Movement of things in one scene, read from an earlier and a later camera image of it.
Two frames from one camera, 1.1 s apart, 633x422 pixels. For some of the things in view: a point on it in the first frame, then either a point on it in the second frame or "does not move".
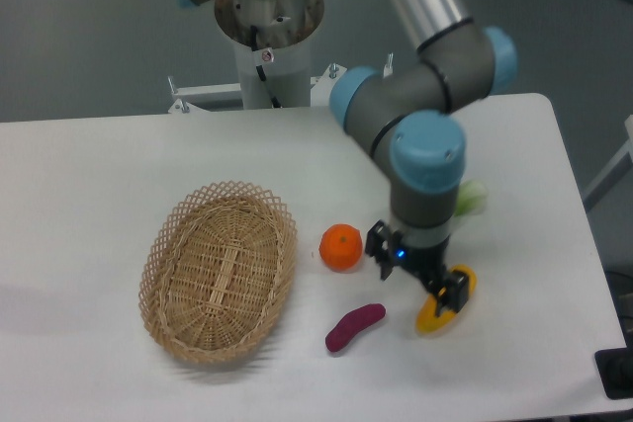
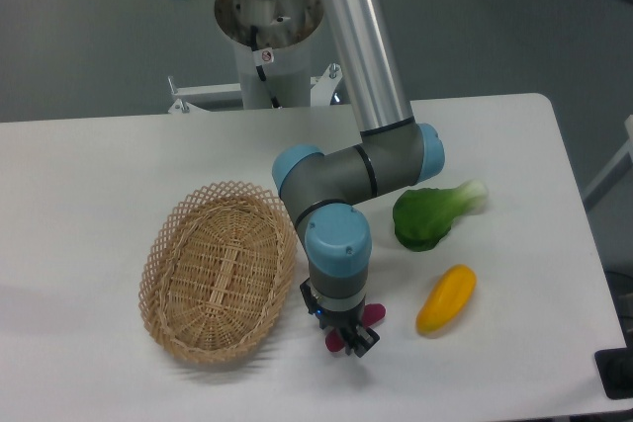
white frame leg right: [618, 167] does not move
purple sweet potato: [351, 322] does not move
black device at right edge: [615, 370] does not move
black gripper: [427, 264] -> [356, 337]
